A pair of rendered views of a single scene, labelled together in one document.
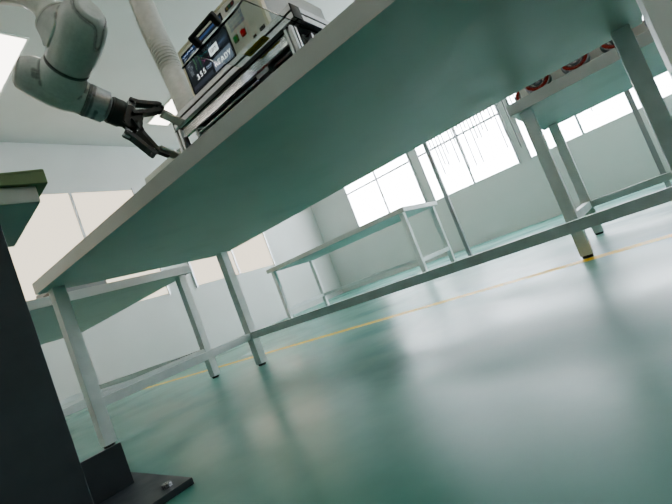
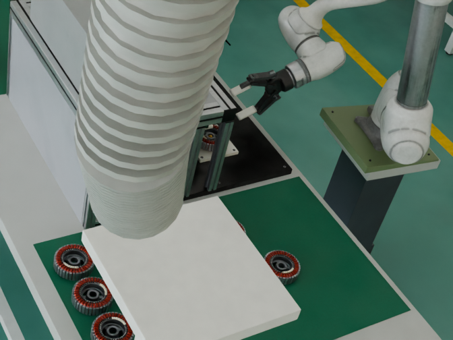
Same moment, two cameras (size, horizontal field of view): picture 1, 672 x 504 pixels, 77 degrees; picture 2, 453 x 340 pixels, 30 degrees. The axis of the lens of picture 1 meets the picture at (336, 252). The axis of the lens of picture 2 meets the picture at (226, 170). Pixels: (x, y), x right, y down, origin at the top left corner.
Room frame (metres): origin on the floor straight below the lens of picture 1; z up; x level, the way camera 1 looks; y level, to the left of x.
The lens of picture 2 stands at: (3.54, 0.91, 2.56)
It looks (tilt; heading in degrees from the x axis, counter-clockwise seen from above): 40 degrees down; 194
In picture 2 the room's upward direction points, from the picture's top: 15 degrees clockwise
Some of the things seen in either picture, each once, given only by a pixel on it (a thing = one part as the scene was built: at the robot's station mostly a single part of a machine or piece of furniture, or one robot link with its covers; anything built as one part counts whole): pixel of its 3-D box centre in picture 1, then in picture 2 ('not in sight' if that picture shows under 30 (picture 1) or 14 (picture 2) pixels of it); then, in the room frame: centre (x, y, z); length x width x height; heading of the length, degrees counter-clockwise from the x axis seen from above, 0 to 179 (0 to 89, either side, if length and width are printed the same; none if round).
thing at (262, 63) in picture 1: (230, 92); not in sight; (1.40, 0.14, 1.03); 0.62 x 0.01 x 0.03; 54
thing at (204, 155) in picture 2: not in sight; (208, 143); (1.39, 0.30, 0.78); 0.15 x 0.15 x 0.01; 54
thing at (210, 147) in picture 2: not in sight; (209, 137); (1.39, 0.30, 0.80); 0.11 x 0.11 x 0.04
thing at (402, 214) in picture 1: (358, 265); not in sight; (5.18, -0.19, 0.38); 2.10 x 0.90 x 0.75; 54
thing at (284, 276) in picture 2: not in sight; (280, 267); (1.77, 0.71, 0.77); 0.11 x 0.11 x 0.04
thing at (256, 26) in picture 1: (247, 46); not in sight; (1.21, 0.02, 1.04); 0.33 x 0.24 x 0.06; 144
